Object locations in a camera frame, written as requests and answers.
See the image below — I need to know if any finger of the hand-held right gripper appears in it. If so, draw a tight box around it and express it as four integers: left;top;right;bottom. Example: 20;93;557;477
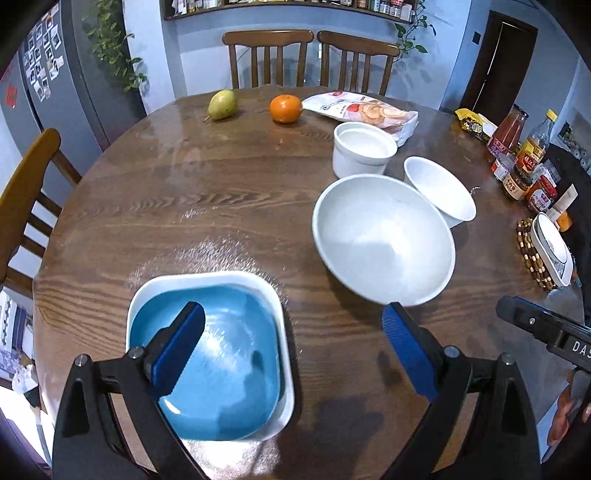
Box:
496;296;566;347

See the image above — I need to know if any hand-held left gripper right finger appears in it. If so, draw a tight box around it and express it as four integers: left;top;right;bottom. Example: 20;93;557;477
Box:
381;302;542;480

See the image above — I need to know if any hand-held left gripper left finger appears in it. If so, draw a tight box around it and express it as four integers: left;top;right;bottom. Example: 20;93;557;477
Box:
52;301;208;480

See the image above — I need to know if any blue square plate white rim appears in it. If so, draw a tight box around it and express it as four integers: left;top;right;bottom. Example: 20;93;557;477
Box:
126;271;295;443

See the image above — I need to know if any large white bowl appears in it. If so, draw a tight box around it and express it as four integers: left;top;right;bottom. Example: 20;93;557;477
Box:
312;174;457;307

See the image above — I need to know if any medium white conical bowl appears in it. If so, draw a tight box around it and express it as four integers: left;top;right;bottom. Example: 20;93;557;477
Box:
403;156;477;230

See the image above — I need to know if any small white straight-sided bowl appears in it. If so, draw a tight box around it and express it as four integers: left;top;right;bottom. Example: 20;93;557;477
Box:
332;122;399;179

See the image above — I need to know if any wooden bead trivet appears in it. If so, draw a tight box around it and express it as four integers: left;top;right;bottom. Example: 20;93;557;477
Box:
516;217;559;291

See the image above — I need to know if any white kitchen scale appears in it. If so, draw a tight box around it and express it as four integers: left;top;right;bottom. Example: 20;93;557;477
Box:
530;212;575;287

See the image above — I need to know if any orange printed cloth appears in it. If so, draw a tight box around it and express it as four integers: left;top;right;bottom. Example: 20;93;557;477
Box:
547;385;580;448

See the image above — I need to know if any red label jar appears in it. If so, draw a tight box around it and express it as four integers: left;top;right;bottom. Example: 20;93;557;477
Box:
525;174;559;214

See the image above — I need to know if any white tube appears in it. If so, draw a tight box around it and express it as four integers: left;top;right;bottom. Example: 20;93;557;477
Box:
547;184;579;217

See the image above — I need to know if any brown sauce jar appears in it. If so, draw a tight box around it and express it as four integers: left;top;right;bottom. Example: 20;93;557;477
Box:
502;168;532;202

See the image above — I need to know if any small clear jar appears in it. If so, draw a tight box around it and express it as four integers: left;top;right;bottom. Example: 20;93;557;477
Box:
492;152;518;183

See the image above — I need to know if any yellow-capped sauce bottle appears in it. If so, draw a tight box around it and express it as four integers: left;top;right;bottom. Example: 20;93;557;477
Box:
513;109;558;178

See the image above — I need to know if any red sauce bottle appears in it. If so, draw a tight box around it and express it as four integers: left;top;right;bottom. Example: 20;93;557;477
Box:
487;104;529;162

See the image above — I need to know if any yellow snack packet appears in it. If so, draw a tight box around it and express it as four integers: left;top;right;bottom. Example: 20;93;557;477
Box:
455;108;498;143

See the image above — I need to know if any wooden dining chair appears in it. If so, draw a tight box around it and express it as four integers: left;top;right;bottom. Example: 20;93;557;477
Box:
317;30;402;97
222;30;315;90
0;128;84;296

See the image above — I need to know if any white bread roll bag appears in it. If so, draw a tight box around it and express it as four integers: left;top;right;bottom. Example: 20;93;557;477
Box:
301;91;419;147

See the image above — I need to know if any green pear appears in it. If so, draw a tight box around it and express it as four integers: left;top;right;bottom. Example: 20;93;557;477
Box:
204;89;237;123

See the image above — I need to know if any dark wooden door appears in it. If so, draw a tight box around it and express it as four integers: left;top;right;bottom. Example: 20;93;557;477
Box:
459;10;539;112

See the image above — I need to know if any orange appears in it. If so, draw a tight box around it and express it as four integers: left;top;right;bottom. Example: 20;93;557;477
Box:
270;94;303;124

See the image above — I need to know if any grey refrigerator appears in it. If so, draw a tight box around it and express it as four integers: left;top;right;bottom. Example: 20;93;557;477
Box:
0;0;148;155

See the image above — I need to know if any small trailing vine plant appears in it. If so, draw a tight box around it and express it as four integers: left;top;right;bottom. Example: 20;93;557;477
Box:
394;0;437;58

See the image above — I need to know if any trailing green plant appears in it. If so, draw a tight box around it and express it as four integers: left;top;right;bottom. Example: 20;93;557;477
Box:
82;0;149;93

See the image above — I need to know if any group of fridge photo magnets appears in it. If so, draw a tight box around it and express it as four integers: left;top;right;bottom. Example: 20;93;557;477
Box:
21;11;65;102

